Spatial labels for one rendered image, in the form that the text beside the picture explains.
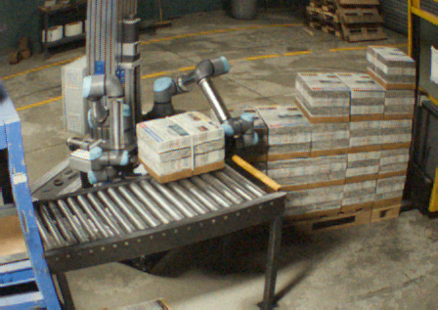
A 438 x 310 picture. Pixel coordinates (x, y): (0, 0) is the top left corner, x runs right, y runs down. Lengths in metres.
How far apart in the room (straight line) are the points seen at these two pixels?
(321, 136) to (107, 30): 1.53
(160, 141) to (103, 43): 0.88
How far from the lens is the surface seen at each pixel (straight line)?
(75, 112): 3.88
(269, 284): 3.35
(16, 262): 2.58
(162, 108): 3.91
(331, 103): 3.83
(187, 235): 2.83
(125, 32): 3.63
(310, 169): 3.95
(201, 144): 3.17
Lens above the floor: 2.25
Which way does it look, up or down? 24 degrees down
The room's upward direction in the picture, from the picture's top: straight up
